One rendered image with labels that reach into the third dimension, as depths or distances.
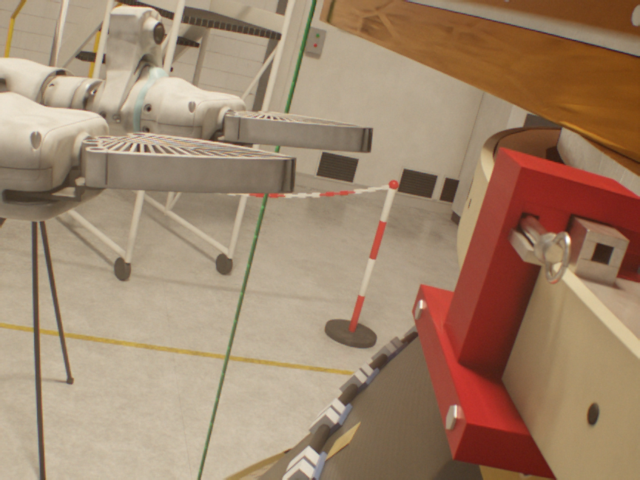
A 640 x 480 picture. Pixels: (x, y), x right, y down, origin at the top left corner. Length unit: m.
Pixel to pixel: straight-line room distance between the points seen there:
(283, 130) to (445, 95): 7.53
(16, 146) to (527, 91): 0.29
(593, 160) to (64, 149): 0.29
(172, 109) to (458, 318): 0.43
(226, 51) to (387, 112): 1.66
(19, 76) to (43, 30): 6.66
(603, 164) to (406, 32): 0.38
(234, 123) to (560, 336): 0.46
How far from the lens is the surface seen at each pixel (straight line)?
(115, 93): 0.73
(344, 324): 4.78
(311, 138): 0.66
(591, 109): 0.44
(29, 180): 0.48
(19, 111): 0.52
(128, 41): 0.75
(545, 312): 0.27
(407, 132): 8.12
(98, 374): 3.72
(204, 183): 0.47
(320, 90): 7.80
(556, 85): 0.48
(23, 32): 7.50
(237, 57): 7.55
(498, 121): 7.70
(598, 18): 0.45
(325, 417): 0.60
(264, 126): 0.67
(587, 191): 0.29
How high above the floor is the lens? 1.78
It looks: 17 degrees down
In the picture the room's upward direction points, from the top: 15 degrees clockwise
